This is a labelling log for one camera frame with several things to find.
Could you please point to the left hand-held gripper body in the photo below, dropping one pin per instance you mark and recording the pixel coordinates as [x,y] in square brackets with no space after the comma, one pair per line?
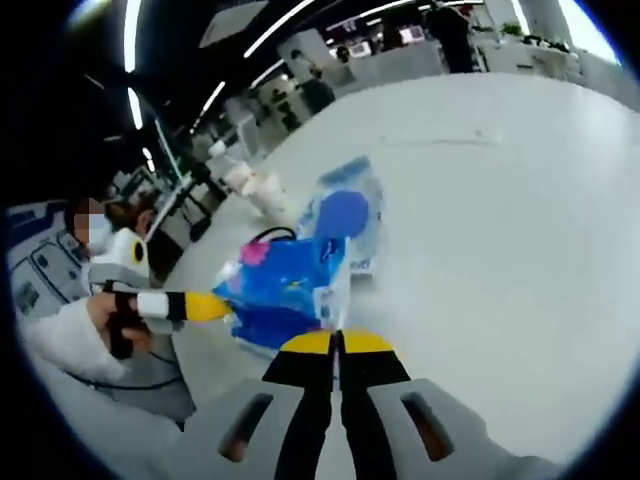
[122,260]

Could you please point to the ceiling vent panel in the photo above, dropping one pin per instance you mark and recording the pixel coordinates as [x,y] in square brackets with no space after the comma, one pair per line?
[240,25]

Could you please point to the white table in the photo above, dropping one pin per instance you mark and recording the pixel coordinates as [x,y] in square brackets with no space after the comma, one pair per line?
[500,225]

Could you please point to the clear plastic water bottle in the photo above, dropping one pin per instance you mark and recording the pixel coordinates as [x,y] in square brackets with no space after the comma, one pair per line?
[232,167]

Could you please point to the blue tissue pack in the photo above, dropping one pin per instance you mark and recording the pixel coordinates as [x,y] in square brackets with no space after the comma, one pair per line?
[275,290]

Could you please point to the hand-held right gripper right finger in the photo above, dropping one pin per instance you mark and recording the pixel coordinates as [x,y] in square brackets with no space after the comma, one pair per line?
[360,400]

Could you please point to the potted plant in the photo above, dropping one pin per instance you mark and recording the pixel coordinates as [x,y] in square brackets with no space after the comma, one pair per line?
[512,28]

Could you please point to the white paper cup green print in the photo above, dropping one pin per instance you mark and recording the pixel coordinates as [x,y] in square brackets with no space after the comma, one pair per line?
[270,197]

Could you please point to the person's printed white shirt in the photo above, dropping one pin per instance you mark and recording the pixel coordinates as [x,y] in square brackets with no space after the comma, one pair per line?
[125,435]

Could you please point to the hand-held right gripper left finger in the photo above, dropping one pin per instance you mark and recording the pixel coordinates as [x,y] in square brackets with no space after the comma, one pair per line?
[310,400]

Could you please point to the person's left hand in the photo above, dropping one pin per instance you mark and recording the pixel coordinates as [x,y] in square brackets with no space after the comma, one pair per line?
[100,315]

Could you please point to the clear bag with blue contents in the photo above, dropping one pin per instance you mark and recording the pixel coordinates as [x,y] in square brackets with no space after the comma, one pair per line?
[345,210]

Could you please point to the white blue printed board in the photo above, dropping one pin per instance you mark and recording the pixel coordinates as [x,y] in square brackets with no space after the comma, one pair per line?
[45,270]

